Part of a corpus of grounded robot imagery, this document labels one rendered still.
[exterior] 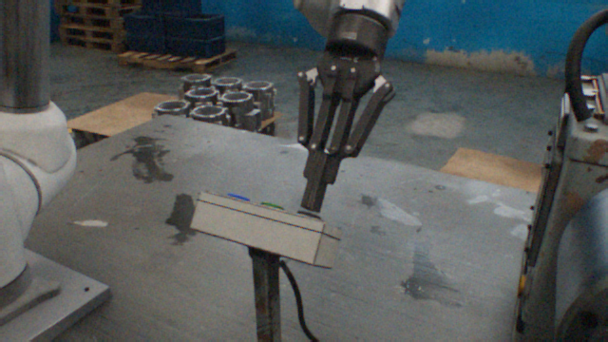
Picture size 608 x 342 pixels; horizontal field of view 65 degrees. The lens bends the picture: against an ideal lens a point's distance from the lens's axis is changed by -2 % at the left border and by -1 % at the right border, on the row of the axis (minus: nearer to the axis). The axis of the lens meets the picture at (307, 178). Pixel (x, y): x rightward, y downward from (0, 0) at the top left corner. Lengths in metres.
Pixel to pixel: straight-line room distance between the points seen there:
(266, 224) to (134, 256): 0.51
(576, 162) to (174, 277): 0.69
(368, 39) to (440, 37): 5.44
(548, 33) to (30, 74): 5.38
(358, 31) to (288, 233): 0.25
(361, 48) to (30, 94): 0.59
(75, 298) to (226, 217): 0.41
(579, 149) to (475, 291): 0.37
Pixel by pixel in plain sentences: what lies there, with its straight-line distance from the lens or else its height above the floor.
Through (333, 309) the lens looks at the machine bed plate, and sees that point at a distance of 0.85.
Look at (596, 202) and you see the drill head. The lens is 0.61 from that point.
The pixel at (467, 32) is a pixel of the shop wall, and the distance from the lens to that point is 5.96.
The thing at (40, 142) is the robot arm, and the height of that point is 1.05.
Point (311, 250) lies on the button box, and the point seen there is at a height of 1.06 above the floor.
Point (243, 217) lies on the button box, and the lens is 0.57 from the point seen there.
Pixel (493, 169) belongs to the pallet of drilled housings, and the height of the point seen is 0.15.
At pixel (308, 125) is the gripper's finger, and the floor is 1.16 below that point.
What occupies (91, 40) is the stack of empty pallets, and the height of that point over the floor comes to 0.14.
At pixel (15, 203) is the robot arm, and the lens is 0.88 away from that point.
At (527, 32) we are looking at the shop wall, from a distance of 5.87.
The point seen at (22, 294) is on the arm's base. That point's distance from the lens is 0.92.
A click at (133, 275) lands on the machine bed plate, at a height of 0.80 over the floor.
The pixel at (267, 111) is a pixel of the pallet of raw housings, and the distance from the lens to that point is 2.97.
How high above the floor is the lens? 1.37
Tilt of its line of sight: 27 degrees down
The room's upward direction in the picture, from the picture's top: straight up
